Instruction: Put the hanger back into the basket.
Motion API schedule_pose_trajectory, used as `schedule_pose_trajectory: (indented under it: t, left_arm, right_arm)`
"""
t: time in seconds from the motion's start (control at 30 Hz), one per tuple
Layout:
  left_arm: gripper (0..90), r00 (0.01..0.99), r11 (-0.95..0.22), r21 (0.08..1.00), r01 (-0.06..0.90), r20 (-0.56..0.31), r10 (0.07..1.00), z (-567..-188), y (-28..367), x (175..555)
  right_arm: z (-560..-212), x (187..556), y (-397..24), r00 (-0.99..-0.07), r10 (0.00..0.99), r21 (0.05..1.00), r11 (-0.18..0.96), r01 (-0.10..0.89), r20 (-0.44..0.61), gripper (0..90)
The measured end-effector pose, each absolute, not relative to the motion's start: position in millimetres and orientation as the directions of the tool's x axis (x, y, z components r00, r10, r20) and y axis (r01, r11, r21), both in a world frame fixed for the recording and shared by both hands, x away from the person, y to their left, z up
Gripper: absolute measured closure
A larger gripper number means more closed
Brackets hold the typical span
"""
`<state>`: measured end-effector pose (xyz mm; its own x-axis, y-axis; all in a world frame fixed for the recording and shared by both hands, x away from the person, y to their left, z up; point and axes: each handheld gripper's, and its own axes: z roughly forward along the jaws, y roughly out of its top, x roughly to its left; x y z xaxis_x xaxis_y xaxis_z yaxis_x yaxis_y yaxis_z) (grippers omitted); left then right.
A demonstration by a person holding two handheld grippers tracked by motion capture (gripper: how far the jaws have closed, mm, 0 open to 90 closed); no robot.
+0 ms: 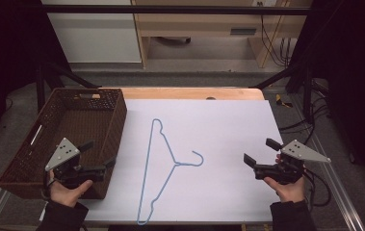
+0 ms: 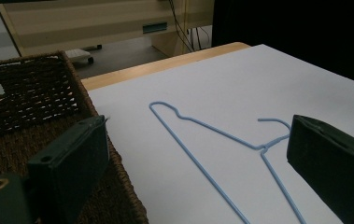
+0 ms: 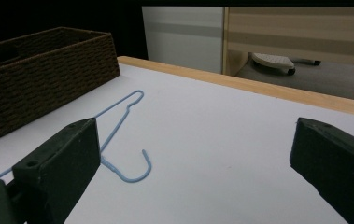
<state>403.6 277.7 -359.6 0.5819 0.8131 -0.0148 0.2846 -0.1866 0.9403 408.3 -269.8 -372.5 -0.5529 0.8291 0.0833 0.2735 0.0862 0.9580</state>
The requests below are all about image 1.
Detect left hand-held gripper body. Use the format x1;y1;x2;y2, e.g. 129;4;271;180
43;137;107;191

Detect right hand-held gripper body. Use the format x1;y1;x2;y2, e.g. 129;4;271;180
252;139;332;186

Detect brown woven basket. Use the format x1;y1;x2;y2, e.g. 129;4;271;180
0;87;129;200

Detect blue wire clothes hanger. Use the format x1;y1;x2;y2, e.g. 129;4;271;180
136;117;205;226

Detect person's left hand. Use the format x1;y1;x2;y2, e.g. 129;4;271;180
48;169;94;208

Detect person's right hand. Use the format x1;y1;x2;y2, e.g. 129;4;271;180
262;153;307;204

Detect white board work surface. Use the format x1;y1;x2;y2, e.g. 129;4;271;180
39;98;284;223

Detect yellow and black tool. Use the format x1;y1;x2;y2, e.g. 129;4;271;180
274;93;294;109

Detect black metal stand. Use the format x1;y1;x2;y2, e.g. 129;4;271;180
35;61;100;114
252;60;317;123

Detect dark curtain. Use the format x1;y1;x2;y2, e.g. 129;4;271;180
286;0;365;195
0;0;72;157

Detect white cabinet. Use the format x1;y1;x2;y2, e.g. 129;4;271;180
40;0;143;64

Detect light wooden desk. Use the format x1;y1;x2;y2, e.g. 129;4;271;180
131;0;313;69

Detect black floor cables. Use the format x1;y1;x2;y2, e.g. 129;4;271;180
278;79;332;146

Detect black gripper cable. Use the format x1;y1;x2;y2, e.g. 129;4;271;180
40;170;58;202
302;167;332;208

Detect black hanging cables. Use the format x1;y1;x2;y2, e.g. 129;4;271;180
256;1;298;68

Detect black metal frame bar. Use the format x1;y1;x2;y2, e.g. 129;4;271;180
39;4;313;16

